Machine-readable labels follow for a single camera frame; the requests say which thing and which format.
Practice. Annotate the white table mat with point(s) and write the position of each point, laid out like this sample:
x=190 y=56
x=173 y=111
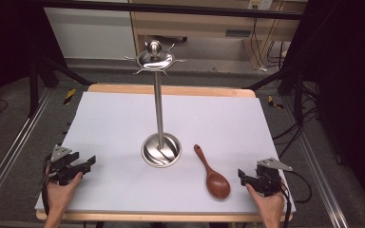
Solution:
x=171 y=117

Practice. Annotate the person's left hand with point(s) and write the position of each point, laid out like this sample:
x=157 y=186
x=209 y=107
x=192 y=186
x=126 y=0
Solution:
x=60 y=193

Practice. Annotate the stainless steel utensil rack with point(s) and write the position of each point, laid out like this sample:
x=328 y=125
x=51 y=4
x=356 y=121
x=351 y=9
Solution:
x=160 y=152

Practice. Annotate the black metal stand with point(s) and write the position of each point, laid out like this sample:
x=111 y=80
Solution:
x=34 y=85
x=297 y=91

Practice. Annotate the person's right hand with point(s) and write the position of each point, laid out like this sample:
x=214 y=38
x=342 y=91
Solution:
x=267 y=205

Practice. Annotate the black curtain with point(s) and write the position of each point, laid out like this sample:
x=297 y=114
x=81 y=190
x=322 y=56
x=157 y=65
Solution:
x=9 y=41
x=351 y=79

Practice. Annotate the brown wooden spoon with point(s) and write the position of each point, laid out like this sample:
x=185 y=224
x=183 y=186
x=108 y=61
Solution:
x=217 y=183

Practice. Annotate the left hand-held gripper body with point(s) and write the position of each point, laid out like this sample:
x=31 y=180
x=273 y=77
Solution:
x=60 y=169

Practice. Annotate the aluminium floor rail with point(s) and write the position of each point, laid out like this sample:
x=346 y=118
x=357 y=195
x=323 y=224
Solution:
x=15 y=148
x=323 y=177

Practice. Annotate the light wooden cabinet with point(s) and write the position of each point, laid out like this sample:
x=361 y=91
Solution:
x=202 y=27

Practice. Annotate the white wall socket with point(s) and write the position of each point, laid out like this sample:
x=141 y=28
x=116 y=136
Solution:
x=259 y=4

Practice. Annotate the black horizontal frame bar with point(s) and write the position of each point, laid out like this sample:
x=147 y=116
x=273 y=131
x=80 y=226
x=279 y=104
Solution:
x=171 y=9

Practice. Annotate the yellow black floor tape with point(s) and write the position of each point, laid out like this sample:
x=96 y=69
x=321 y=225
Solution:
x=275 y=103
x=69 y=96

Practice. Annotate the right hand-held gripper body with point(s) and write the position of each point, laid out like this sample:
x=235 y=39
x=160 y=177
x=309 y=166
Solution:
x=267 y=180

